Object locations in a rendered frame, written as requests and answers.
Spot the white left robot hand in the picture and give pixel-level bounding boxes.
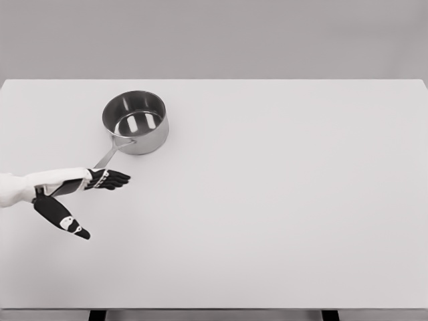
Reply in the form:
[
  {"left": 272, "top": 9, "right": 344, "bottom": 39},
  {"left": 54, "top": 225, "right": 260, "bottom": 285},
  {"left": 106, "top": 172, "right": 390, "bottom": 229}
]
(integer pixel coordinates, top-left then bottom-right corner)
[{"left": 17, "top": 167, "right": 132, "bottom": 241}]

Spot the steel pot with long handle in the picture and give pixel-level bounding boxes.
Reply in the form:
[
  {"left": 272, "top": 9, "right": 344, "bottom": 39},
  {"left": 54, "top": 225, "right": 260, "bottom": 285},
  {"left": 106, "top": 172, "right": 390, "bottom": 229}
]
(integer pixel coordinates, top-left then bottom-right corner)
[{"left": 45, "top": 89, "right": 170, "bottom": 197}]

